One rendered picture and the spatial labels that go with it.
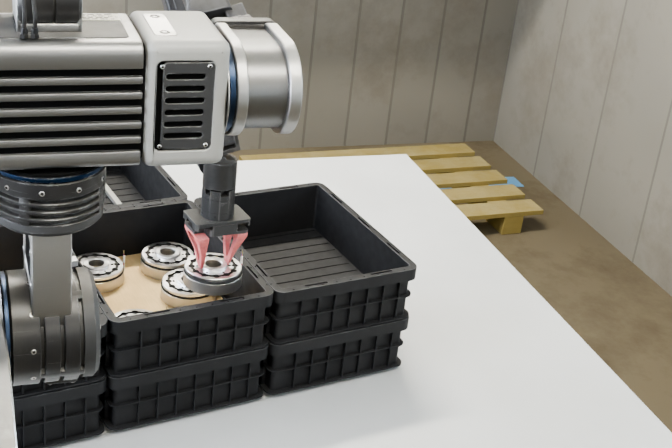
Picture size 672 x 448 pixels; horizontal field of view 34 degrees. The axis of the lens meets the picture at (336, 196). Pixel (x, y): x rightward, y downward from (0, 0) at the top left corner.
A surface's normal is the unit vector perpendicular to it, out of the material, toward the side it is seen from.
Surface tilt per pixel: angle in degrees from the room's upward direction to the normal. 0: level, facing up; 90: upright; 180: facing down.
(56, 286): 90
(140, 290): 0
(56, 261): 90
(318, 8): 90
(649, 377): 0
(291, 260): 0
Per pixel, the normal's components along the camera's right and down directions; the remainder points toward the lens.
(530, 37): -0.94, 0.05
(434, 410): 0.11, -0.90
